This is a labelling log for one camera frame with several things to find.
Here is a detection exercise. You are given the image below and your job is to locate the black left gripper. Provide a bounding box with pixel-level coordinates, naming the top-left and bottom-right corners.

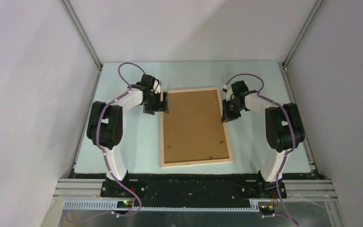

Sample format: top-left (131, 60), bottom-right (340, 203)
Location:
top-left (144, 91), bottom-right (168, 115)

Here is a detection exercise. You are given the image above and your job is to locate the light wooden picture frame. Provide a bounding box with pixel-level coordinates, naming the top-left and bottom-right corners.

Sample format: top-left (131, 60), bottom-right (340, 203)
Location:
top-left (160, 87), bottom-right (234, 168)

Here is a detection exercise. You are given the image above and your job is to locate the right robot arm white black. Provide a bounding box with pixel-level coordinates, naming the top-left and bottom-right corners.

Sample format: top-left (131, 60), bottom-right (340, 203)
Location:
top-left (222, 80), bottom-right (305, 198)

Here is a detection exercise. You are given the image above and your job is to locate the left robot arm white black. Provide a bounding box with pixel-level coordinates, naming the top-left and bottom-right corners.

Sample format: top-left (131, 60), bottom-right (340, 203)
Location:
top-left (86, 74), bottom-right (169, 197)

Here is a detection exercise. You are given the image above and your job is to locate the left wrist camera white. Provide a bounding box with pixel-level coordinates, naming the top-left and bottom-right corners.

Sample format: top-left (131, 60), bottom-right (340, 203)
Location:
top-left (153, 81), bottom-right (161, 94)

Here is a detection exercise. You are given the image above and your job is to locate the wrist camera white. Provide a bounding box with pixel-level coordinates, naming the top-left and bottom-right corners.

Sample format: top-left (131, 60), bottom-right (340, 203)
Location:
top-left (222, 84), bottom-right (233, 101)
top-left (153, 81), bottom-right (161, 94)

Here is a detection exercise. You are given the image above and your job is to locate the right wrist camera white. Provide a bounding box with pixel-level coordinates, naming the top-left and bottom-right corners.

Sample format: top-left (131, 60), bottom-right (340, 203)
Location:
top-left (222, 84), bottom-right (233, 101)

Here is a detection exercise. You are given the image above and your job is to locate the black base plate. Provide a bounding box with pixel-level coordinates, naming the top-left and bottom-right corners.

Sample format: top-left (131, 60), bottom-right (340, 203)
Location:
top-left (100, 173), bottom-right (287, 209)

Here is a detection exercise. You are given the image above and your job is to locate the left aluminium corner rail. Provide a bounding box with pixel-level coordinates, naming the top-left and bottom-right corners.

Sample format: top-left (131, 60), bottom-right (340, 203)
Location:
top-left (59, 0), bottom-right (103, 71)

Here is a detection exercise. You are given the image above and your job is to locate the aluminium corner rail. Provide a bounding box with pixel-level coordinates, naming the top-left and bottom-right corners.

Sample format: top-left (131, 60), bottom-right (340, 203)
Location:
top-left (282, 0), bottom-right (325, 68)
top-left (59, 0), bottom-right (103, 71)

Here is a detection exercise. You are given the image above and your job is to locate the front aluminium rail frame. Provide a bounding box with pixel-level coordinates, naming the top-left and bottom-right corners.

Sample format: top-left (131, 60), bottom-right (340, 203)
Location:
top-left (43, 174), bottom-right (346, 227)

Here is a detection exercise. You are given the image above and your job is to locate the right aluminium corner rail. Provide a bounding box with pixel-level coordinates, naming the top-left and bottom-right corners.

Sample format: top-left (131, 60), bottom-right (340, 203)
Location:
top-left (282, 0), bottom-right (325, 68)

